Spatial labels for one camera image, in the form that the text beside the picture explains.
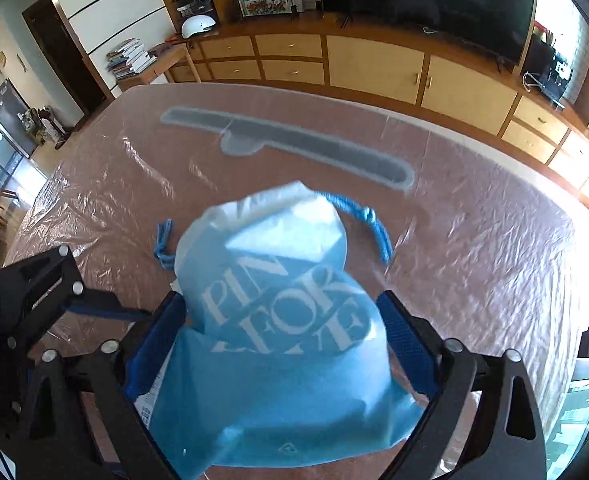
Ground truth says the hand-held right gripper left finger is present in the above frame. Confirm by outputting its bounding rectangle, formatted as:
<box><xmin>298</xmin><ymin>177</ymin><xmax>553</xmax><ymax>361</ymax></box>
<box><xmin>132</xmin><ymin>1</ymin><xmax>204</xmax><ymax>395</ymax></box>
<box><xmin>17</xmin><ymin>290</ymin><xmax>188</xmax><ymax>480</ymax></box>

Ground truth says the wooden side table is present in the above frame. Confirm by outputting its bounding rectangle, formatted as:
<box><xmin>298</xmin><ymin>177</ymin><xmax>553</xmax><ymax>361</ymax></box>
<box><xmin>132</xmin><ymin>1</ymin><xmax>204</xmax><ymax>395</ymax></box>
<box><xmin>117</xmin><ymin>42</ymin><xmax>201</xmax><ymax>94</ymax></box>

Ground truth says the stack of books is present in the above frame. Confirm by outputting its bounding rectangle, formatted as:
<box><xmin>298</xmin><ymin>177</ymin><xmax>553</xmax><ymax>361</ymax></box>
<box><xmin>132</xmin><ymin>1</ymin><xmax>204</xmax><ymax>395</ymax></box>
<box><xmin>106</xmin><ymin>37</ymin><xmax>158</xmax><ymax>81</ymax></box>

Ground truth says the blue drawstring bag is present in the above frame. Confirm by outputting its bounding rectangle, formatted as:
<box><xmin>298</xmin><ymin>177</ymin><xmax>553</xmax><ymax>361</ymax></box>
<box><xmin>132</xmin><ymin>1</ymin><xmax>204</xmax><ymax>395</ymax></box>
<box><xmin>147</xmin><ymin>180</ymin><xmax>425</xmax><ymax>472</ymax></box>

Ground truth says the dark wooden door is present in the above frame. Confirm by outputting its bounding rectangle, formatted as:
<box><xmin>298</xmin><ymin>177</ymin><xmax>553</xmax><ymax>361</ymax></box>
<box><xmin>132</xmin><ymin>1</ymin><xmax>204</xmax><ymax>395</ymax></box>
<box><xmin>22</xmin><ymin>0</ymin><xmax>118</xmax><ymax>117</ymax></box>

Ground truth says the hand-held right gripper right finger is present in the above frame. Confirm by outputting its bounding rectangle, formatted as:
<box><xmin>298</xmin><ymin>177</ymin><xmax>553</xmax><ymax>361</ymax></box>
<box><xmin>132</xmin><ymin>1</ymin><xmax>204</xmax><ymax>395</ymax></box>
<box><xmin>376</xmin><ymin>290</ymin><xmax>548</xmax><ymax>480</ymax></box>

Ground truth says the wooden television cabinet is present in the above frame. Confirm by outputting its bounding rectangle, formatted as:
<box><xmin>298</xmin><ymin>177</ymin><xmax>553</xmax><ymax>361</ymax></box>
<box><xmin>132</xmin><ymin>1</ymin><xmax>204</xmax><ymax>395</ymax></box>
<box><xmin>167</xmin><ymin>30</ymin><xmax>589</xmax><ymax>216</ymax></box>

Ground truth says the black flat television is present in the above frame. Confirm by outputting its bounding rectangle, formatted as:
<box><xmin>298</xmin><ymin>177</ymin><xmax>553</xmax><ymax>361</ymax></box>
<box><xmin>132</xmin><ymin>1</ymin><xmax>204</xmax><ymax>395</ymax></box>
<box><xmin>317</xmin><ymin>0</ymin><xmax>538</xmax><ymax>67</ymax></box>

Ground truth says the white helmet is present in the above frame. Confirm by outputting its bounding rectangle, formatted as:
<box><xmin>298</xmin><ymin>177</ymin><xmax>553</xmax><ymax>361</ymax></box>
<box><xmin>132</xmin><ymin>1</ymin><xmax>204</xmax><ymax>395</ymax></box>
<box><xmin>181</xmin><ymin>14</ymin><xmax>219</xmax><ymax>40</ymax></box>

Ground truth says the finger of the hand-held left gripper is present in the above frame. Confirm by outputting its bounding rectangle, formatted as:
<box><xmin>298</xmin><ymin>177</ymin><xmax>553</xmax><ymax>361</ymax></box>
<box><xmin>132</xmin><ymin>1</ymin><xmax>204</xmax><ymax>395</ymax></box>
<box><xmin>0</xmin><ymin>245</ymin><xmax>152</xmax><ymax>342</ymax></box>

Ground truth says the black coffee machine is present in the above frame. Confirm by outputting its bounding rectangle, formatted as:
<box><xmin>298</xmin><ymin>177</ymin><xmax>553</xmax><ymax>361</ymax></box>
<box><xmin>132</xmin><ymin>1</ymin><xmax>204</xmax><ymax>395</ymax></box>
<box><xmin>522</xmin><ymin>35</ymin><xmax>575</xmax><ymax>104</ymax></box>

